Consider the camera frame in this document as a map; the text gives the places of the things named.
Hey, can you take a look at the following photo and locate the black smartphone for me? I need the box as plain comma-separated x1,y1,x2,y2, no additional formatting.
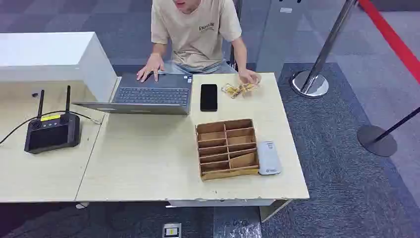
200,84,218,113

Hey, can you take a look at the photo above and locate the person's left hand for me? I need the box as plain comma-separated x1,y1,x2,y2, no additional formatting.
238,68,262,86

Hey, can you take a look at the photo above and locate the person's hand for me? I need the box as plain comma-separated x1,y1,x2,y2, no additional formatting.
238,68,262,86
136,53,165,83

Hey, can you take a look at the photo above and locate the grey open laptop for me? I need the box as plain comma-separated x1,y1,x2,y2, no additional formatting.
72,72,194,116

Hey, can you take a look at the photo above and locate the person's right hand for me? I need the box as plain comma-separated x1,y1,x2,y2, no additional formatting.
136,53,165,83

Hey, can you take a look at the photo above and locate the person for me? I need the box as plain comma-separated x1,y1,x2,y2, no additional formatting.
136,0,262,86

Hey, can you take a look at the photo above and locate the desk leg panel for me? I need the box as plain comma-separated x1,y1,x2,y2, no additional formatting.
259,199,293,223

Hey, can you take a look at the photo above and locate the floor socket box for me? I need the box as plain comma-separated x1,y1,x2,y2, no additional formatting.
162,223,182,238

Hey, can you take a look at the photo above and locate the black remote controller with antennas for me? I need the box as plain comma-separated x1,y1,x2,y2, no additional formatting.
24,85,81,155

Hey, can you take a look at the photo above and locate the white cabinet box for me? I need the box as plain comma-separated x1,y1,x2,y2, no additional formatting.
0,32,118,103

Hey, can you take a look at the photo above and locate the red barrier belt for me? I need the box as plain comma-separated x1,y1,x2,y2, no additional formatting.
358,0,420,84

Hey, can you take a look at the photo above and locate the yellow lanyard bundle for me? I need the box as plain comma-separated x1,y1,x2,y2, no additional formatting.
221,82,260,99

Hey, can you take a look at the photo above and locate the chrome stanchion post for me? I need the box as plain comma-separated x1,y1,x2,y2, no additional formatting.
290,0,358,99

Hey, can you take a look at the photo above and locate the black stanchion post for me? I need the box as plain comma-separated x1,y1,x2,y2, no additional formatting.
357,107,420,158

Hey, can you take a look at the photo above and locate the black cable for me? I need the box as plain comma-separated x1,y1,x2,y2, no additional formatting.
0,111,103,145

